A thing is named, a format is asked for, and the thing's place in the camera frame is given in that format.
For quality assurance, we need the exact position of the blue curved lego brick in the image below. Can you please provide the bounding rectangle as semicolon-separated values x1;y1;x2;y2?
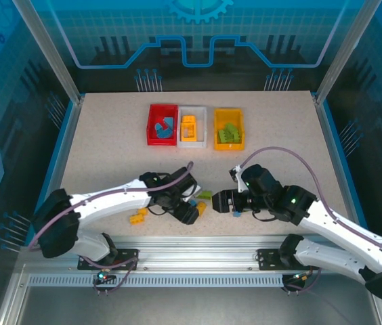
154;123;172;139

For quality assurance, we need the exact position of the red plastic bin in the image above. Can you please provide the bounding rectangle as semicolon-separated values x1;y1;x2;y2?
146;104;179;147

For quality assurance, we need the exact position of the yellow plastic bin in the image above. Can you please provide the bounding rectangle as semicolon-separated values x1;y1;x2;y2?
213;108;247;152

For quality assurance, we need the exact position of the white plastic bin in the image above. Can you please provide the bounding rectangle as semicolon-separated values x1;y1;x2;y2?
177;106;208;149

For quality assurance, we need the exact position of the grey metal lower panel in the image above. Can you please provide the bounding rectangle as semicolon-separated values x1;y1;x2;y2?
18;287;380;325

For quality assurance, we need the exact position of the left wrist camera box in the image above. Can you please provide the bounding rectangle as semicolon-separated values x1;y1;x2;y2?
184;185;206;200

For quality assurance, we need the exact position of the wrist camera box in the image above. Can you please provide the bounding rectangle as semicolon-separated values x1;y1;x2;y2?
228;165;245;183
184;185;206;200

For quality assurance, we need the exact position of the thin black cable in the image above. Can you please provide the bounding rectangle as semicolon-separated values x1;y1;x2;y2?
146;204;178;217
251;208;282;223

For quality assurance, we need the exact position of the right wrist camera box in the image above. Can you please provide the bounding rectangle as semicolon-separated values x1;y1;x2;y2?
228;165;245;183

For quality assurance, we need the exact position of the braided sleeve cable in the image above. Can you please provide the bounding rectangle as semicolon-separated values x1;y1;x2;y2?
26;161;194;253
238;146;382;267

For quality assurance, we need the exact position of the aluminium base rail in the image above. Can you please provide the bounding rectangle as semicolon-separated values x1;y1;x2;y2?
18;235;382;272

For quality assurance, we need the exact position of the yellow lego frame brick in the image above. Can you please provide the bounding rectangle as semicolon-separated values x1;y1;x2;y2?
180;123;198;142

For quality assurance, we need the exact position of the slotted grey cable duct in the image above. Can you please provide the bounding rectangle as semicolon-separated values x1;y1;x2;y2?
27;274;295;288

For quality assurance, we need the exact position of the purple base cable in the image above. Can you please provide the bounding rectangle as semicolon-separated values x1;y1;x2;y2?
280;265;322;296
81;248;141;296

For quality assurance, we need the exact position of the aluminium table side rail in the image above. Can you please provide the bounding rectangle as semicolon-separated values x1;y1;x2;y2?
314;96;373;238
40;96;85;238

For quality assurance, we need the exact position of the aluminium frame post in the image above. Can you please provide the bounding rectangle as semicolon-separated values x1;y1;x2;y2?
12;0;85;104
314;0;382;104

